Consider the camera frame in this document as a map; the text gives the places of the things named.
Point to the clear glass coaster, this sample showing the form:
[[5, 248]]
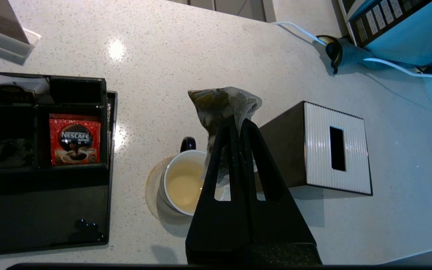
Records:
[[152, 187]]

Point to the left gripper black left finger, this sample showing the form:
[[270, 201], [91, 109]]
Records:
[[216, 225]]

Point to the black tissue box white lid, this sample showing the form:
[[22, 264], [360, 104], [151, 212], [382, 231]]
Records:
[[336, 146]]

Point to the black serving tray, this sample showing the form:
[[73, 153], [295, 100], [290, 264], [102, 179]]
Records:
[[43, 217]]

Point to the silver microwave oven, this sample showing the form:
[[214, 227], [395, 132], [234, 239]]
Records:
[[403, 26]]

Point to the mesh green tea bag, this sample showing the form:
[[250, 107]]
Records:
[[219, 105]]

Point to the white base cabinet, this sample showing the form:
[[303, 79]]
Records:
[[238, 7]]

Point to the black cup white inside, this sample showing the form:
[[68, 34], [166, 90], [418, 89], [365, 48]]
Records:
[[182, 183]]

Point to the black compartment organizer box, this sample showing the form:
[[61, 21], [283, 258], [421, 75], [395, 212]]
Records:
[[13, 176]]

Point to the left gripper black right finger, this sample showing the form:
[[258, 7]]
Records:
[[279, 225]]

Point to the red Nescafe sachet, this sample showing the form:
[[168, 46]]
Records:
[[75, 138]]

